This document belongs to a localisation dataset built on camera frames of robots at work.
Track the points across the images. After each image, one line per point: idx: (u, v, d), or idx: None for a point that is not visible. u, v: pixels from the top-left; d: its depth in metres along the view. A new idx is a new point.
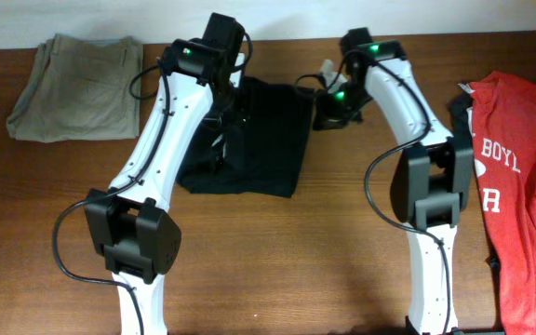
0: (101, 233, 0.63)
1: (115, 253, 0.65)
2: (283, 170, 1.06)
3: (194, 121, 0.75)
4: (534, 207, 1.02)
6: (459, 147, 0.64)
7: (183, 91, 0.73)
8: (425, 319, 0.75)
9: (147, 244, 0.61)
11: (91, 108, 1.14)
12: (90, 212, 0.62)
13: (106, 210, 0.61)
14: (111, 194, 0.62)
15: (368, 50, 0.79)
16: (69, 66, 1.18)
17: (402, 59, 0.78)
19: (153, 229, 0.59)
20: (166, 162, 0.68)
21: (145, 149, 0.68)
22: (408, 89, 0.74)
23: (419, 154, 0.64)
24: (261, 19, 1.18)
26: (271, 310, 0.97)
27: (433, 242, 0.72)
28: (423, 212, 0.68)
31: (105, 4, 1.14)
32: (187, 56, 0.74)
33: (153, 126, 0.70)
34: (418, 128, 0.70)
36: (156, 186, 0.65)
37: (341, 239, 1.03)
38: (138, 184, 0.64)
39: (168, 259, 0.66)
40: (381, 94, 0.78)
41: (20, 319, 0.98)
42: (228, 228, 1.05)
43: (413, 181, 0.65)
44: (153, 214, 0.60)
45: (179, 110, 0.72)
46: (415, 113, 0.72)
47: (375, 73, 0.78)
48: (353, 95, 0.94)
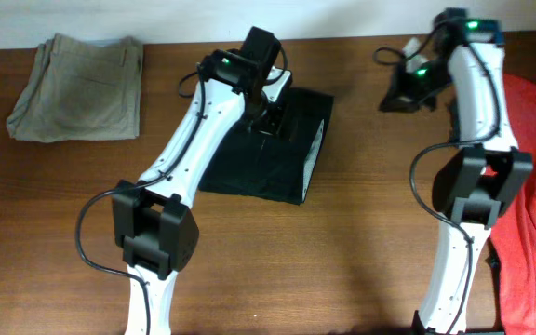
0: (125, 223, 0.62)
1: (135, 245, 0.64)
2: (297, 174, 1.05)
3: (225, 127, 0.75)
4: (534, 206, 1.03)
6: (518, 159, 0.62)
7: (218, 97, 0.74)
8: (435, 314, 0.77)
9: (169, 238, 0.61)
11: (92, 108, 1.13)
12: (116, 202, 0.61)
13: (133, 202, 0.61)
14: (140, 187, 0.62)
15: (464, 28, 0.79)
16: (70, 66, 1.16)
17: (498, 46, 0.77)
19: (177, 223, 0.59)
20: (195, 161, 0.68)
21: (176, 148, 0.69)
22: (491, 83, 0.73)
23: (475, 154, 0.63)
24: (262, 19, 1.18)
26: (272, 310, 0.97)
27: (462, 239, 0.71)
28: (461, 207, 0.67)
31: (105, 4, 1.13)
32: (226, 66, 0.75)
33: (185, 127, 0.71)
34: (486, 129, 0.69)
36: (183, 184, 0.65)
37: (343, 239, 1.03)
38: (166, 180, 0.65)
39: (184, 256, 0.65)
40: (462, 79, 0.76)
41: (17, 319, 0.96)
42: (230, 228, 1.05)
43: (462, 179, 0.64)
44: (178, 209, 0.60)
45: (211, 114, 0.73)
46: (488, 112, 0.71)
47: (462, 53, 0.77)
48: (433, 75, 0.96)
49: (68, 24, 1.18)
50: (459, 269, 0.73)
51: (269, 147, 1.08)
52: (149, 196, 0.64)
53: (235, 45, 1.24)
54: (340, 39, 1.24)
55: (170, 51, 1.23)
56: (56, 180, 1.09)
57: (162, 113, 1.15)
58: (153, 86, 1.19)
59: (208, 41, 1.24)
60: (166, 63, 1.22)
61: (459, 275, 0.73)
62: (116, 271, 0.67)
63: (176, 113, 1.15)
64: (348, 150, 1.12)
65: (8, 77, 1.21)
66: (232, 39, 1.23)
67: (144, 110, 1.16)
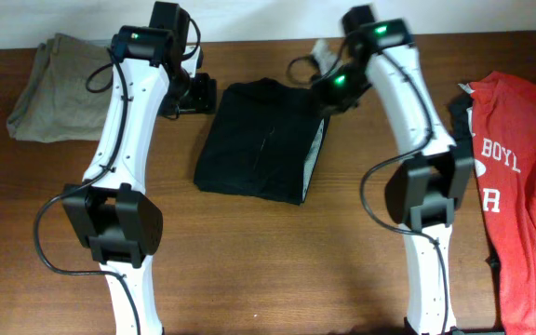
0: (84, 224, 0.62)
1: (102, 242, 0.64)
2: (298, 174, 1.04)
3: (154, 103, 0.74)
4: (534, 206, 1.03)
6: (459, 158, 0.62)
7: (137, 74, 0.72)
8: (424, 319, 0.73)
9: (132, 228, 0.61)
11: (92, 107, 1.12)
12: (69, 207, 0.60)
13: (86, 202, 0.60)
14: (86, 186, 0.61)
15: (374, 33, 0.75)
16: (67, 65, 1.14)
17: (408, 46, 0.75)
19: (135, 211, 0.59)
20: (134, 146, 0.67)
21: (111, 138, 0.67)
22: (414, 87, 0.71)
23: (418, 166, 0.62)
24: (261, 19, 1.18)
26: (271, 310, 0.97)
27: (429, 243, 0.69)
28: (418, 214, 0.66)
31: (106, 4, 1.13)
32: (137, 40, 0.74)
33: (114, 115, 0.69)
34: (421, 137, 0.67)
36: (127, 170, 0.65)
37: (341, 238, 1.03)
38: (111, 172, 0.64)
39: (153, 240, 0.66)
40: (383, 88, 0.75)
41: (18, 319, 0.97)
42: (229, 228, 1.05)
43: (412, 191, 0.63)
44: (131, 196, 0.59)
45: (137, 95, 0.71)
46: (417, 118, 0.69)
47: (379, 62, 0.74)
48: (353, 78, 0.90)
49: (67, 24, 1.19)
50: (434, 270, 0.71)
51: (269, 145, 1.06)
52: (100, 193, 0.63)
53: (234, 45, 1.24)
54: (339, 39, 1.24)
55: None
56: (55, 180, 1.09)
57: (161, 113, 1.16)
58: None
59: (207, 41, 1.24)
60: None
61: (436, 275, 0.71)
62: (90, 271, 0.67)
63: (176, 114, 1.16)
64: (347, 150, 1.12)
65: (7, 77, 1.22)
66: (231, 39, 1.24)
67: None
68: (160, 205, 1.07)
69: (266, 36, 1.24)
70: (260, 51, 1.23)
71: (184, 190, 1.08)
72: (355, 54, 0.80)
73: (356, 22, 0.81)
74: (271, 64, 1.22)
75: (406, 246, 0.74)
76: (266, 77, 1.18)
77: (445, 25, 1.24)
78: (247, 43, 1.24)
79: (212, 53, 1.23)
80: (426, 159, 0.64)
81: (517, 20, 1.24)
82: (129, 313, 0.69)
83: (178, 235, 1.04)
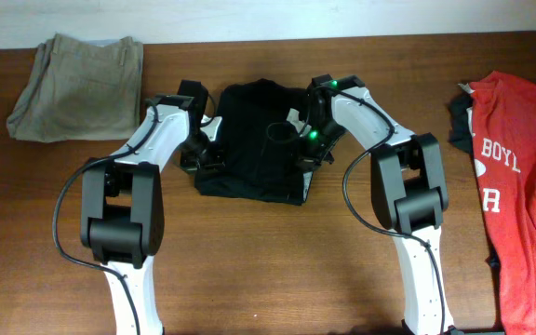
0: (93, 204, 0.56)
1: (102, 234, 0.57)
2: (296, 173, 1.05)
3: (174, 139, 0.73)
4: (534, 207, 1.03)
6: (424, 143, 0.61)
7: (167, 111, 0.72)
8: (421, 322, 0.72)
9: (143, 208, 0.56)
11: (92, 109, 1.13)
12: (85, 180, 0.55)
13: (104, 173, 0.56)
14: (107, 159, 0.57)
15: (330, 85, 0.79)
16: (68, 65, 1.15)
17: (360, 86, 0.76)
19: (151, 183, 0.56)
20: (158, 146, 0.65)
21: (139, 137, 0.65)
22: (370, 107, 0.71)
23: (385, 154, 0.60)
24: (261, 20, 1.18)
26: (271, 310, 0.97)
27: (420, 245, 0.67)
28: (407, 217, 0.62)
31: (105, 4, 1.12)
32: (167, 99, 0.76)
33: (143, 126, 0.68)
34: (382, 134, 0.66)
36: (152, 159, 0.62)
37: (341, 237, 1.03)
38: (134, 155, 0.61)
39: (156, 236, 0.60)
40: (350, 124, 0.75)
41: (19, 319, 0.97)
42: (229, 228, 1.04)
43: (387, 182, 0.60)
44: (151, 171, 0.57)
45: (167, 118, 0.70)
46: (377, 124, 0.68)
47: (339, 101, 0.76)
48: (325, 130, 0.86)
49: (67, 25, 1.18)
50: (427, 273, 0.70)
51: (271, 149, 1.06)
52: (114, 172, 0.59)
53: (234, 45, 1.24)
54: (339, 39, 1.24)
55: (170, 51, 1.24)
56: (56, 180, 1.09)
57: None
58: (152, 86, 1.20)
59: (207, 41, 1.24)
60: (166, 64, 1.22)
61: (430, 277, 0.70)
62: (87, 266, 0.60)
63: None
64: (347, 150, 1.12)
65: (8, 78, 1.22)
66: (231, 39, 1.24)
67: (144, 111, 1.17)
68: None
69: (266, 36, 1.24)
70: (260, 51, 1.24)
71: (183, 190, 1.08)
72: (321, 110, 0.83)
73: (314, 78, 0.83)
74: (272, 64, 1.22)
75: (397, 248, 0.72)
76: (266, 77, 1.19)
77: (445, 25, 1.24)
78: (247, 43, 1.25)
79: (212, 53, 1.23)
80: (394, 149, 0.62)
81: (518, 20, 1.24)
82: (128, 313, 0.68)
83: (178, 235, 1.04)
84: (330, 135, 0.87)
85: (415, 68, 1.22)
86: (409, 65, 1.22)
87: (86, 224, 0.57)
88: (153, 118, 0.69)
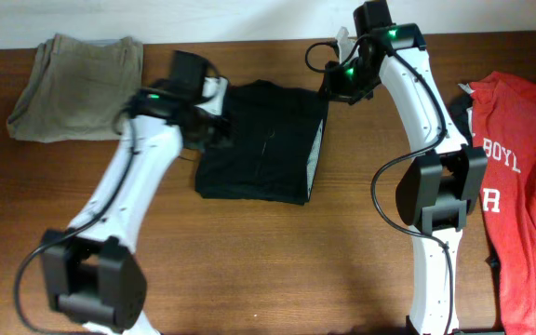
0: (58, 281, 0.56)
1: (73, 307, 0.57)
2: (294, 174, 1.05)
3: (160, 163, 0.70)
4: (534, 207, 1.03)
6: (471, 156, 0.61)
7: (151, 131, 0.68)
8: (426, 320, 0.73)
9: (109, 295, 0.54)
11: (91, 108, 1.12)
12: (46, 260, 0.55)
13: (63, 256, 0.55)
14: (69, 235, 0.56)
15: (386, 36, 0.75)
16: (68, 66, 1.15)
17: (421, 48, 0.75)
19: (113, 273, 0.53)
20: (131, 198, 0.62)
21: (108, 187, 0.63)
22: (425, 85, 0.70)
23: (429, 162, 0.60)
24: (261, 20, 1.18)
26: (272, 310, 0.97)
27: (437, 246, 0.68)
28: (429, 218, 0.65)
31: (105, 4, 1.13)
32: (155, 100, 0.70)
33: (116, 165, 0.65)
34: (434, 133, 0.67)
36: (121, 224, 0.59)
37: (342, 238, 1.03)
38: (100, 222, 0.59)
39: (134, 307, 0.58)
40: (396, 89, 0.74)
41: (19, 320, 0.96)
42: (230, 227, 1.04)
43: (422, 189, 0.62)
44: (115, 251, 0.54)
45: (146, 150, 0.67)
46: (429, 107, 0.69)
47: (391, 65, 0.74)
48: (362, 76, 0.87)
49: (67, 24, 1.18)
50: (440, 274, 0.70)
51: (271, 150, 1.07)
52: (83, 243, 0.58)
53: (234, 45, 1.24)
54: None
55: (170, 51, 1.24)
56: (56, 180, 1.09)
57: None
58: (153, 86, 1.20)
59: (207, 41, 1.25)
60: (166, 64, 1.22)
61: (442, 279, 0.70)
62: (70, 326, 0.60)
63: None
64: (347, 150, 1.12)
65: (8, 78, 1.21)
66: (231, 39, 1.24)
67: None
68: (160, 205, 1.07)
69: (266, 36, 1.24)
70: (260, 50, 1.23)
71: (184, 190, 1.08)
72: (367, 57, 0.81)
73: (369, 23, 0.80)
74: (271, 64, 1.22)
75: (414, 245, 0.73)
76: (262, 79, 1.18)
77: (444, 25, 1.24)
78: (247, 42, 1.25)
79: (212, 53, 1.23)
80: (438, 156, 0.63)
81: (518, 20, 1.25)
82: None
83: (179, 235, 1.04)
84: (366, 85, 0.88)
85: None
86: None
87: (55, 300, 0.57)
88: (129, 151, 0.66)
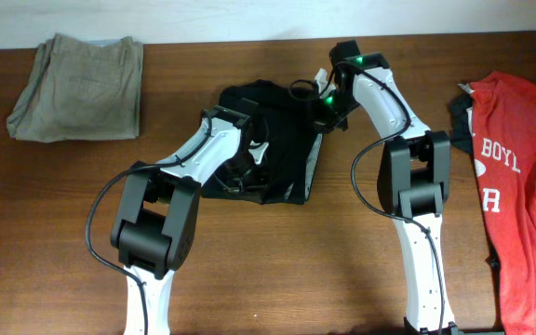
0: (130, 206, 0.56)
1: (133, 240, 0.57)
2: (291, 173, 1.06)
3: (227, 151, 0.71)
4: (534, 207, 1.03)
6: (436, 140, 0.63)
7: (222, 126, 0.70)
8: (422, 314, 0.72)
9: (176, 223, 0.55)
11: (92, 108, 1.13)
12: (128, 181, 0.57)
13: (146, 180, 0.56)
14: (154, 167, 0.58)
15: (355, 62, 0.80)
16: (69, 65, 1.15)
17: (383, 67, 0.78)
19: (189, 201, 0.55)
20: (206, 162, 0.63)
21: (187, 149, 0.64)
22: (392, 93, 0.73)
23: (397, 146, 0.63)
24: (261, 20, 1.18)
26: (271, 310, 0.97)
27: (420, 231, 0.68)
28: (408, 201, 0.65)
31: (105, 4, 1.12)
32: (225, 112, 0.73)
33: (193, 140, 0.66)
34: (398, 124, 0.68)
36: (196, 173, 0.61)
37: (342, 238, 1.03)
38: (180, 167, 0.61)
39: (183, 251, 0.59)
40: (368, 103, 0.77)
41: (20, 319, 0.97)
42: (230, 227, 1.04)
43: (395, 172, 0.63)
44: (192, 187, 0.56)
45: (218, 137, 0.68)
46: (395, 111, 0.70)
47: (360, 81, 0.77)
48: (341, 102, 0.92)
49: (67, 24, 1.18)
50: (427, 262, 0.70)
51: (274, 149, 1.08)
52: (158, 179, 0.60)
53: (234, 45, 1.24)
54: (339, 39, 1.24)
55: (169, 51, 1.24)
56: (56, 180, 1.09)
57: (161, 113, 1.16)
58: (152, 86, 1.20)
59: (207, 41, 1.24)
60: (166, 64, 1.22)
61: (430, 268, 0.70)
62: (113, 267, 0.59)
63: (178, 117, 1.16)
64: (347, 150, 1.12)
65: (7, 77, 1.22)
66: (231, 39, 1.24)
67: (144, 111, 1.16)
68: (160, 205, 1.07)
69: (266, 36, 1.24)
70: (260, 50, 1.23)
71: None
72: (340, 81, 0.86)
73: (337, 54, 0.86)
74: (271, 64, 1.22)
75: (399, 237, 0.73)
76: (261, 79, 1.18)
77: (445, 25, 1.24)
78: (247, 42, 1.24)
79: (212, 53, 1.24)
80: (407, 142, 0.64)
81: (519, 20, 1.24)
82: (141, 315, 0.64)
83: None
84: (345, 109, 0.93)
85: (415, 68, 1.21)
86: (409, 65, 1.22)
87: (118, 225, 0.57)
88: (206, 132, 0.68)
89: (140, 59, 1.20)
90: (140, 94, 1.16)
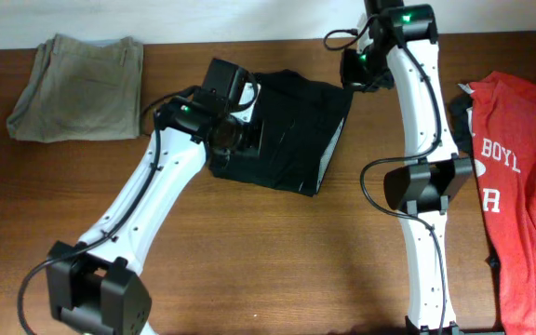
0: (61, 294, 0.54)
1: (75, 322, 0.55)
2: (301, 169, 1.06)
3: (184, 177, 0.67)
4: (534, 207, 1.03)
6: (458, 166, 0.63)
7: (176, 146, 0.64)
8: (423, 312, 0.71)
9: (111, 315, 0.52)
11: (92, 108, 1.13)
12: (52, 274, 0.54)
13: (70, 272, 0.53)
14: (77, 250, 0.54)
15: (399, 20, 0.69)
16: (69, 65, 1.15)
17: (432, 42, 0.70)
19: (118, 296, 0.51)
20: (146, 219, 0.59)
21: (124, 203, 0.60)
22: (430, 88, 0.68)
23: (420, 169, 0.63)
24: (261, 20, 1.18)
26: (271, 310, 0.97)
27: (424, 228, 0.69)
28: (415, 205, 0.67)
31: (105, 4, 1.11)
32: (186, 113, 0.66)
33: (137, 179, 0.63)
34: (428, 140, 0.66)
36: (131, 247, 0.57)
37: (342, 238, 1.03)
38: (111, 241, 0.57)
39: (133, 332, 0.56)
40: (400, 85, 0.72)
41: (19, 319, 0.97)
42: (230, 227, 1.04)
43: (410, 190, 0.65)
44: (120, 276, 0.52)
45: (167, 165, 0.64)
46: (430, 116, 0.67)
47: (399, 57, 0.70)
48: (372, 63, 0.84)
49: (68, 25, 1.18)
50: (431, 261, 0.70)
51: (286, 140, 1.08)
52: (91, 261, 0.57)
53: (235, 45, 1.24)
54: (339, 40, 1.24)
55: (170, 51, 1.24)
56: (57, 180, 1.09)
57: None
58: (153, 86, 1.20)
59: (207, 41, 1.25)
60: (166, 64, 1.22)
61: (433, 265, 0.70)
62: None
63: None
64: (347, 149, 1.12)
65: (8, 78, 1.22)
66: (232, 39, 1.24)
67: (145, 111, 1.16)
68: None
69: (266, 36, 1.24)
70: (260, 51, 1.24)
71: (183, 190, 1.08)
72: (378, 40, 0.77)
73: (381, 6, 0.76)
74: (272, 64, 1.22)
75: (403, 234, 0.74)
76: (287, 70, 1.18)
77: (446, 26, 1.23)
78: (247, 42, 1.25)
79: (213, 54, 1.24)
80: (428, 164, 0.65)
81: (520, 21, 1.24)
82: None
83: (179, 235, 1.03)
84: (376, 71, 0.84)
85: None
86: None
87: (57, 309, 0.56)
88: (151, 166, 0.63)
89: (140, 59, 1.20)
90: (140, 94, 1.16)
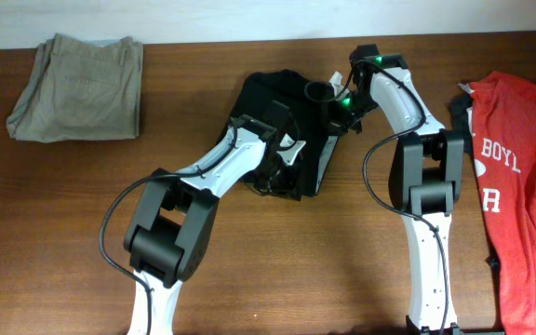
0: (148, 210, 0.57)
1: (144, 246, 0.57)
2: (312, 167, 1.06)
3: (248, 166, 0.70)
4: (534, 207, 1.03)
6: (450, 138, 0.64)
7: (247, 137, 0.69)
8: (424, 312, 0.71)
9: (188, 236, 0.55)
11: (92, 108, 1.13)
12: (148, 186, 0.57)
13: (165, 189, 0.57)
14: (175, 175, 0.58)
15: (374, 60, 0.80)
16: (69, 64, 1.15)
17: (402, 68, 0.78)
19: (205, 215, 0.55)
20: (227, 174, 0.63)
21: (209, 158, 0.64)
22: (408, 93, 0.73)
23: (411, 141, 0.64)
24: (261, 20, 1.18)
26: (272, 310, 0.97)
27: (428, 230, 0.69)
28: (418, 199, 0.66)
31: (105, 4, 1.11)
32: (253, 123, 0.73)
33: (218, 149, 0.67)
34: (413, 121, 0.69)
36: (216, 186, 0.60)
37: (342, 238, 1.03)
38: (200, 177, 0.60)
39: (193, 266, 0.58)
40: (383, 100, 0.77)
41: (20, 320, 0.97)
42: (230, 228, 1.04)
43: (408, 168, 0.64)
44: (208, 201, 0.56)
45: (242, 150, 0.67)
46: (410, 107, 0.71)
47: (379, 79, 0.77)
48: (359, 102, 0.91)
49: (67, 24, 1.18)
50: (434, 261, 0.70)
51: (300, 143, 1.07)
52: (178, 190, 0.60)
53: (234, 45, 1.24)
54: (339, 39, 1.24)
55: (169, 51, 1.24)
56: (57, 180, 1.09)
57: (161, 113, 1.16)
58: (153, 86, 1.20)
59: (207, 41, 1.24)
60: (166, 64, 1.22)
61: (435, 266, 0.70)
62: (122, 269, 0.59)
63: (178, 117, 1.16)
64: (347, 149, 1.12)
65: (6, 78, 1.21)
66: (231, 39, 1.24)
67: (144, 112, 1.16)
68: None
69: (265, 36, 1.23)
70: (260, 50, 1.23)
71: None
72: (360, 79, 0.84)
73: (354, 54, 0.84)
74: (271, 64, 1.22)
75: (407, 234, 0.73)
76: (288, 69, 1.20)
77: (445, 26, 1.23)
78: (247, 42, 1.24)
79: (212, 53, 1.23)
80: (420, 139, 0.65)
81: (520, 21, 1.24)
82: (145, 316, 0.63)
83: None
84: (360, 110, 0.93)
85: (415, 68, 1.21)
86: (409, 65, 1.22)
87: (132, 231, 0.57)
88: (231, 143, 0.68)
89: (140, 58, 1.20)
90: (139, 95, 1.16)
